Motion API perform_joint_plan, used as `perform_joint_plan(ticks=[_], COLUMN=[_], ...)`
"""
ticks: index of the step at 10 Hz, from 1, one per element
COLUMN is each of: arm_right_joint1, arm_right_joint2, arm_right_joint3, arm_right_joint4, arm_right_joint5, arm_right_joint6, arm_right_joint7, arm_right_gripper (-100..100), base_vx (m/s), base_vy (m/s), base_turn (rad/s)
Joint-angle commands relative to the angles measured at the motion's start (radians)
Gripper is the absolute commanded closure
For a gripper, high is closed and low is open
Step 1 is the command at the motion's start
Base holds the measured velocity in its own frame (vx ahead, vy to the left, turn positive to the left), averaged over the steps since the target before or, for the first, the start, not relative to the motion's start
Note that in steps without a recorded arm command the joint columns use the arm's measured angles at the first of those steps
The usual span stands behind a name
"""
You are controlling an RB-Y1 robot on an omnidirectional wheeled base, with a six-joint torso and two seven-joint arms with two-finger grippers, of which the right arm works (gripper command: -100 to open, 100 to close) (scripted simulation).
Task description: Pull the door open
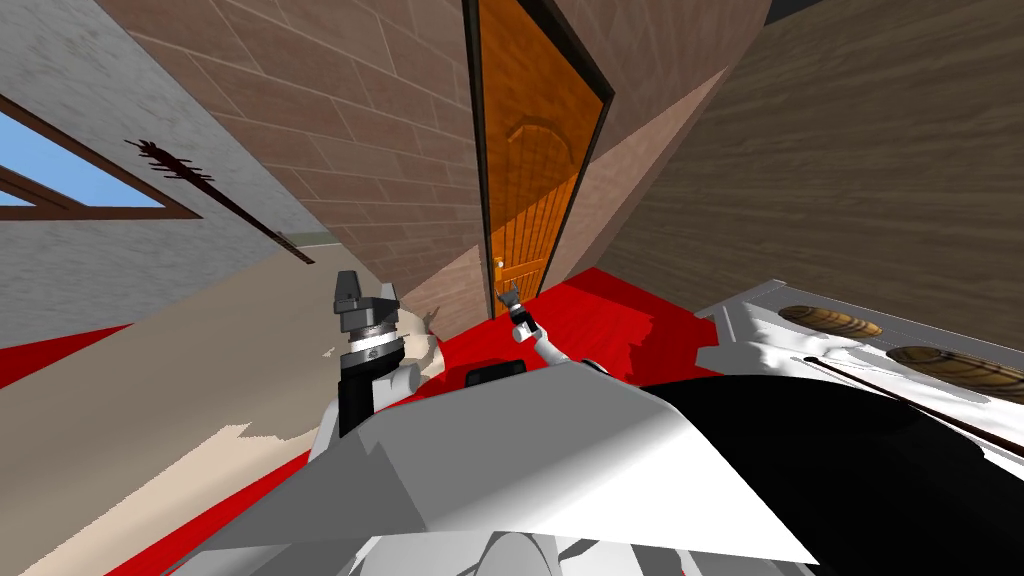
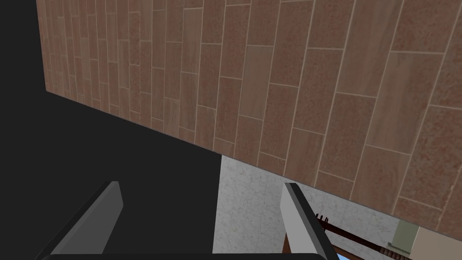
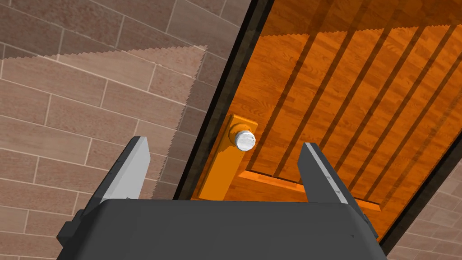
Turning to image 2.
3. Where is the pale green and beige block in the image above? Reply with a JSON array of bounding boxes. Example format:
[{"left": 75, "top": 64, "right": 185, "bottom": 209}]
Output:
[{"left": 389, "top": 220, "right": 462, "bottom": 260}]

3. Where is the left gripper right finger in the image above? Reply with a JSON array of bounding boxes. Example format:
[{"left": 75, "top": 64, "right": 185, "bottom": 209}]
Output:
[{"left": 279, "top": 182, "right": 340, "bottom": 260}]

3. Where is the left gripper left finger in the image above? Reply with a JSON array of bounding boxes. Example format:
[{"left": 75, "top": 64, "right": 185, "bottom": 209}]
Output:
[{"left": 42, "top": 181, "right": 124, "bottom": 256}]

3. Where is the dark brown framed window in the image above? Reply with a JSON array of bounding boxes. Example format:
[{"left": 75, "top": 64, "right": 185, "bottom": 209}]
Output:
[{"left": 283, "top": 213, "right": 413, "bottom": 260}]

